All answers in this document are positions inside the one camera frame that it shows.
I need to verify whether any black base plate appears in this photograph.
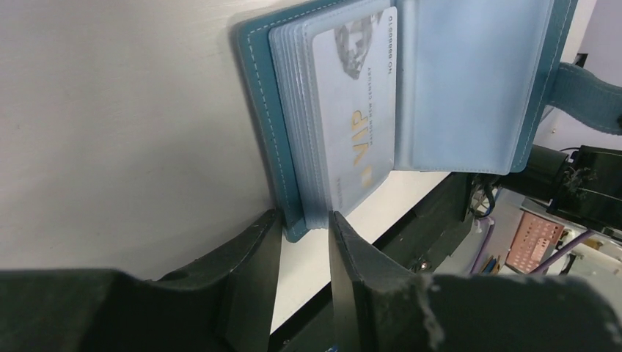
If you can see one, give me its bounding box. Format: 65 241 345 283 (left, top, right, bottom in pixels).
268 173 473 351

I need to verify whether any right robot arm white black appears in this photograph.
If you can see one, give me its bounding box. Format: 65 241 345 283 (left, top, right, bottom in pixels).
498 146 621 241

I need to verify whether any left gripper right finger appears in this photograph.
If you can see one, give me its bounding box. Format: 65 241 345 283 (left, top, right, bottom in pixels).
329 212 621 351

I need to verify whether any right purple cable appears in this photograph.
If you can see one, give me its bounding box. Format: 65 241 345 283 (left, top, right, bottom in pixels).
528 229 598 276

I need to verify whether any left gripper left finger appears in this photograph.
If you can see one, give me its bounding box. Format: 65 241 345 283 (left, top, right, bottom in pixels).
1 210 282 351

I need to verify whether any blue leather card holder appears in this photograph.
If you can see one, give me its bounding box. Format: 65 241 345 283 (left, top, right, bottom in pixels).
235 1 621 242

